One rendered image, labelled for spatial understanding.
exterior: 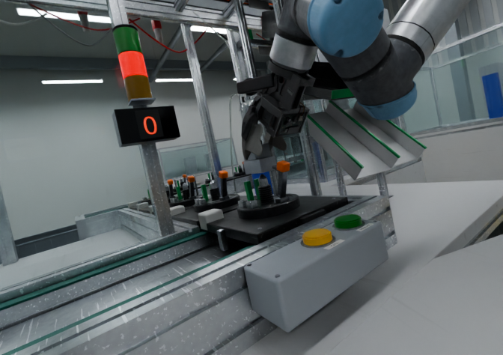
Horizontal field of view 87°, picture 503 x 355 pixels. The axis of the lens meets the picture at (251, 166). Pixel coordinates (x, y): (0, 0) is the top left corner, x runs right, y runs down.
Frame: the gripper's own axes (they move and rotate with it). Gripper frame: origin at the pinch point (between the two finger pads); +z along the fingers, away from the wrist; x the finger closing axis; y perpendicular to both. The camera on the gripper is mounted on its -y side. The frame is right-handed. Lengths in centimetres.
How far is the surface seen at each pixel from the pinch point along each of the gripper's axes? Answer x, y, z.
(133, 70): -19.7, -21.1, -9.4
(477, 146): 395, -18, 84
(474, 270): 11.3, 40.7, -4.5
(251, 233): -12.0, 17.3, 2.4
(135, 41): -18.1, -25.3, -13.8
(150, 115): -18.5, -14.3, -2.5
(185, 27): 43, -137, 9
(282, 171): -1.0, 10.1, -2.2
